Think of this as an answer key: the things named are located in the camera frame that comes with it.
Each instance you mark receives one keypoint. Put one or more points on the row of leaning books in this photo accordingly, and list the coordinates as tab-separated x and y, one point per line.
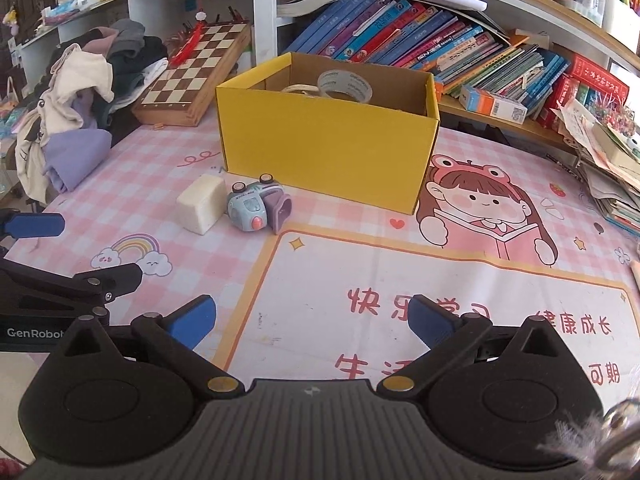
460	48

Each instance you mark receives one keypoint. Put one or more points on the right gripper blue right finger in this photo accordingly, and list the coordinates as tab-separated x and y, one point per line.
430	322

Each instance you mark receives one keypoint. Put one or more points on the wooden chess board box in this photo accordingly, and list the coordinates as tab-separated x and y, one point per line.
180	96

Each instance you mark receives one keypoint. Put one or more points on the orange white small carton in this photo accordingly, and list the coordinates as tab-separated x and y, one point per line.
491	105

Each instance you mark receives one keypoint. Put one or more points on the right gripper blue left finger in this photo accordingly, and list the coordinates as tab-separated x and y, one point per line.
192	322

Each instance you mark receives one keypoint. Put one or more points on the clear packing tape roll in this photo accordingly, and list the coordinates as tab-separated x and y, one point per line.
344	84

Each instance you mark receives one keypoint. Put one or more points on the blue purple toy car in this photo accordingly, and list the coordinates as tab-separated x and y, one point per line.
259	205

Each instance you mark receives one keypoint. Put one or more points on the white foam block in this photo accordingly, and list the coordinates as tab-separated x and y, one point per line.
202	204

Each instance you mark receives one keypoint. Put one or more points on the pink checkered table mat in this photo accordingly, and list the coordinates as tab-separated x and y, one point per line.
328	297

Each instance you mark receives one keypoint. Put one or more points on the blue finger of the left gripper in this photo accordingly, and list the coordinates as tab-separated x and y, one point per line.
18	225

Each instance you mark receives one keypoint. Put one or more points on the pile of clothes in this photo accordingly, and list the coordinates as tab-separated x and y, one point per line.
81	107

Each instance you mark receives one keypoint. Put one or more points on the red tassel ornament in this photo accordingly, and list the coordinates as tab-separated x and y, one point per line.
194	36

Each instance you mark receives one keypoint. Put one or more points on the stack of papers and books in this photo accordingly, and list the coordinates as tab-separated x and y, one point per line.
607	160

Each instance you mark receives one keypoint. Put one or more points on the yellow cardboard box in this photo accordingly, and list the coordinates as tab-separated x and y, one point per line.
375	154

